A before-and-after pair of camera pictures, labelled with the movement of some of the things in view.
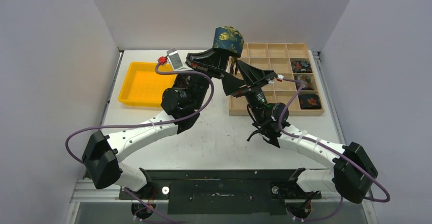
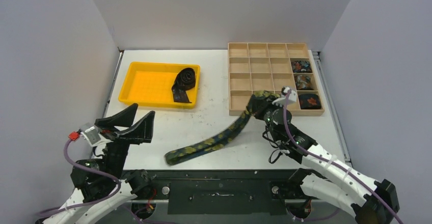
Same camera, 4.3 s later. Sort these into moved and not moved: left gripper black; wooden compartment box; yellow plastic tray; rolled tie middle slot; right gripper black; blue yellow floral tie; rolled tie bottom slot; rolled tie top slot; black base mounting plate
Moved: left gripper black; blue yellow floral tie; right gripper black
Not moved: rolled tie middle slot; yellow plastic tray; wooden compartment box; black base mounting plate; rolled tie top slot; rolled tie bottom slot
